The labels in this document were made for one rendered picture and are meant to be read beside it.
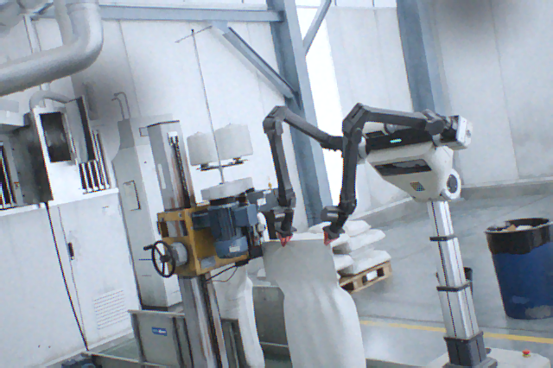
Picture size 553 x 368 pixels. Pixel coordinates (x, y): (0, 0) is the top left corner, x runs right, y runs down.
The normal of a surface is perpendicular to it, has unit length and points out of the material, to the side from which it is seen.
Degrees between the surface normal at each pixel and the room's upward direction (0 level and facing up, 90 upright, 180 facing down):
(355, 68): 90
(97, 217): 90
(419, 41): 90
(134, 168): 90
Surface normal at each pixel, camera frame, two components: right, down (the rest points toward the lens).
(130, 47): 0.68, -0.10
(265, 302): -0.70, 0.18
